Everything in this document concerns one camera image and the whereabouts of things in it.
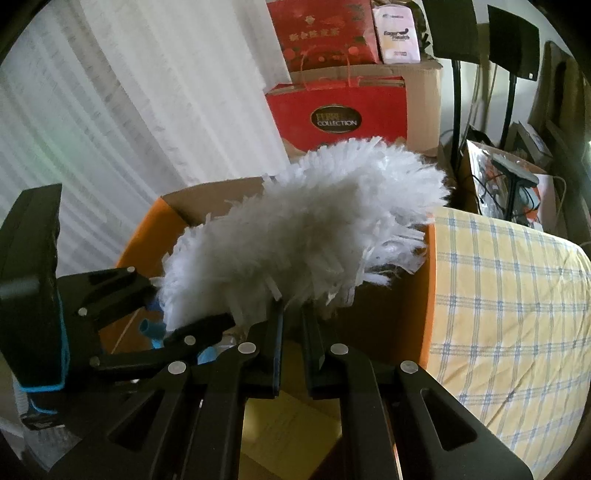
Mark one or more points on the black speaker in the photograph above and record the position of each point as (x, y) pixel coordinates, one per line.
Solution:
(450, 27)
(512, 41)

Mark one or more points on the pink tissue pack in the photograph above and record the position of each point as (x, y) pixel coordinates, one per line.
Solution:
(397, 37)

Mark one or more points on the brown paper envelope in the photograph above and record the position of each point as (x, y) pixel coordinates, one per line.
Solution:
(286, 429)

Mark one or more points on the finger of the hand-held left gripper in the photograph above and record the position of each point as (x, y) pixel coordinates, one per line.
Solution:
(111, 295)
(184, 341)

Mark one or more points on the white fluffy duster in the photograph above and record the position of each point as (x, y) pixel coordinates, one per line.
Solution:
(300, 221)

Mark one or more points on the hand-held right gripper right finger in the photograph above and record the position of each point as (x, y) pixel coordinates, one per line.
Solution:
(310, 360)

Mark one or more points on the clear plastic bag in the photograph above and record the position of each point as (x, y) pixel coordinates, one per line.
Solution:
(480, 184)

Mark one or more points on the large brown cardboard box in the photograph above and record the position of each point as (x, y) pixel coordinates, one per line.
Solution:
(422, 106)

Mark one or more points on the white curtain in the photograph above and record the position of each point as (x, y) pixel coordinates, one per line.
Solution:
(115, 115)

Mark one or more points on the orange cardboard box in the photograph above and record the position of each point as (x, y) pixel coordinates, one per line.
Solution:
(427, 300)

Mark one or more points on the yellow checked tablecloth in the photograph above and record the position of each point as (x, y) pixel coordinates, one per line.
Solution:
(508, 300)

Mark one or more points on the red patterned gift box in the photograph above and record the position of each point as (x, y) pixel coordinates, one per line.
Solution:
(323, 32)

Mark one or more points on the black speaker stand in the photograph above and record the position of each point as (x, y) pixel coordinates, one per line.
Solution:
(457, 120)
(509, 110)

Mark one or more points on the red box with oval label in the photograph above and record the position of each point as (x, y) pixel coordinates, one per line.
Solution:
(323, 99)

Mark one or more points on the blue plastic fitting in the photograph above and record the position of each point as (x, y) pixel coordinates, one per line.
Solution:
(150, 328)

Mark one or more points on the black bar-shaped device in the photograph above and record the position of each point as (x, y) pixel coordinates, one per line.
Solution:
(515, 170)

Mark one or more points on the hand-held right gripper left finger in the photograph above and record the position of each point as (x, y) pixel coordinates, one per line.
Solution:
(276, 355)

